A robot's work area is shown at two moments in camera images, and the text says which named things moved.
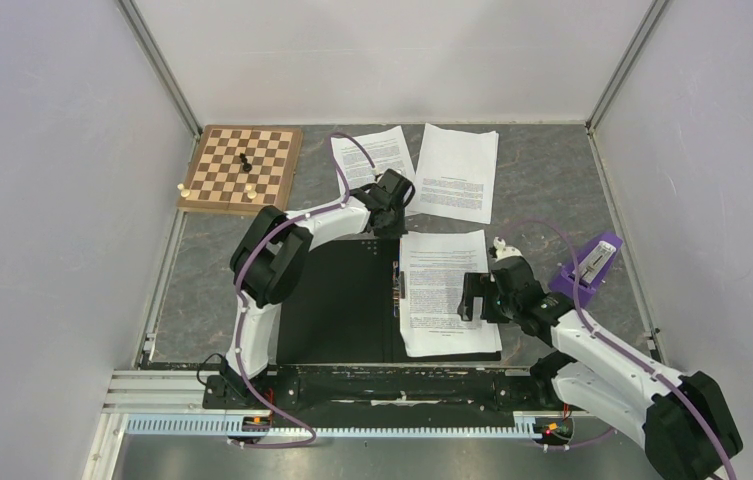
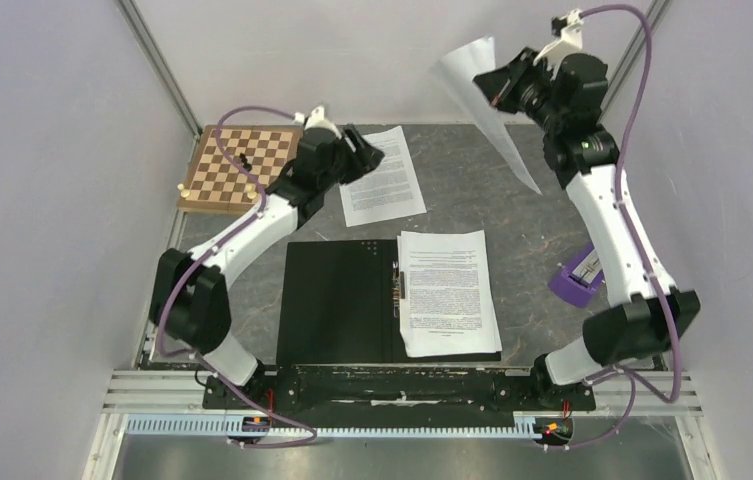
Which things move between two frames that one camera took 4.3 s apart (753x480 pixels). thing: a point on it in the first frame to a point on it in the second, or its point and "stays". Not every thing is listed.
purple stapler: x=593 y=263 stays
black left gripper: x=396 y=232 to x=365 y=158
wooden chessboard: x=244 y=168 stays
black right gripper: x=478 y=284 to x=502 y=84
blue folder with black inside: x=346 y=309 stays
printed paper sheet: x=455 y=174 to x=459 y=67
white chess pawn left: x=183 y=192 stays
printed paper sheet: x=436 y=266 stays
